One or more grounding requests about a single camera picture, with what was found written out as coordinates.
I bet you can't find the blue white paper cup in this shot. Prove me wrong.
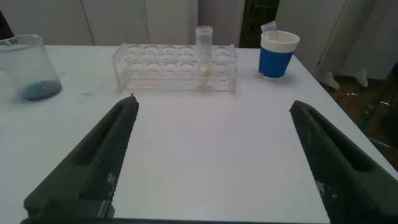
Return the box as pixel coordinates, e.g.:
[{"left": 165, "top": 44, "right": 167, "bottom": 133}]
[{"left": 257, "top": 30, "right": 301, "bottom": 80}]

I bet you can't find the white folding partition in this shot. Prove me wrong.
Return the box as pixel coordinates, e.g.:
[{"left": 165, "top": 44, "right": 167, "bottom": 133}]
[
  {"left": 0, "top": 0, "right": 246, "bottom": 48},
  {"left": 275, "top": 0, "right": 398, "bottom": 91}
]

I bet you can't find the clear plastic test tube rack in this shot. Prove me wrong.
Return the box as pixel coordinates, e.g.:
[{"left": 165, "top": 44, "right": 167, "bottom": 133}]
[{"left": 111, "top": 42, "right": 239, "bottom": 95}]

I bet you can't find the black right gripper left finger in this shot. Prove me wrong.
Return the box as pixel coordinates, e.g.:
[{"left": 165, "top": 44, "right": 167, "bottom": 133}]
[{"left": 23, "top": 94, "right": 140, "bottom": 218}]

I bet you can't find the test tube with pale liquid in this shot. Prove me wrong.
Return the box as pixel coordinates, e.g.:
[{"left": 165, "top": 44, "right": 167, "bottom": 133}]
[{"left": 195, "top": 25, "right": 215, "bottom": 91}]

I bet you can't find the clear glass beaker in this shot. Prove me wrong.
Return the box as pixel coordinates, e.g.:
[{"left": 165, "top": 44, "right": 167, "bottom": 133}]
[{"left": 0, "top": 34, "right": 63, "bottom": 103}]

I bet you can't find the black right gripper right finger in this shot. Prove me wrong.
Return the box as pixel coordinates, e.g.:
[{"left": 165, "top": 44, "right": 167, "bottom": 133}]
[{"left": 289, "top": 100, "right": 398, "bottom": 224}]

